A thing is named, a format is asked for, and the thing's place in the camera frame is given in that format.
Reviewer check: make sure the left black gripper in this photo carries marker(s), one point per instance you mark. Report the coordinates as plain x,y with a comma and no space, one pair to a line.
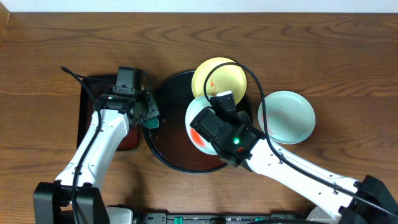
150,101

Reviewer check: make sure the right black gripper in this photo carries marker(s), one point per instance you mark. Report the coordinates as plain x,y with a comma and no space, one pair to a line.
242,115

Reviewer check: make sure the green orange sponge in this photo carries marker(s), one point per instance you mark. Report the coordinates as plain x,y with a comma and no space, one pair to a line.
151,123

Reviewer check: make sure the yellow plate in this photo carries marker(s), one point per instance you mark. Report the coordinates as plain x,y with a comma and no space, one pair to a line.
228,77

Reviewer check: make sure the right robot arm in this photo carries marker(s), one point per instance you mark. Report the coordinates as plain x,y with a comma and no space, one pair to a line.
343,199

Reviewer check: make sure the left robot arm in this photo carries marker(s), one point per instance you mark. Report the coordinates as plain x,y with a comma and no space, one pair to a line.
75,195

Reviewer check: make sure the round black tray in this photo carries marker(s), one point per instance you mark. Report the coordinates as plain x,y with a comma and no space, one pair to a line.
170,142

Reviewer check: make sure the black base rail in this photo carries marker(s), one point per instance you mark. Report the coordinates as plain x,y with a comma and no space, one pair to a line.
163,218

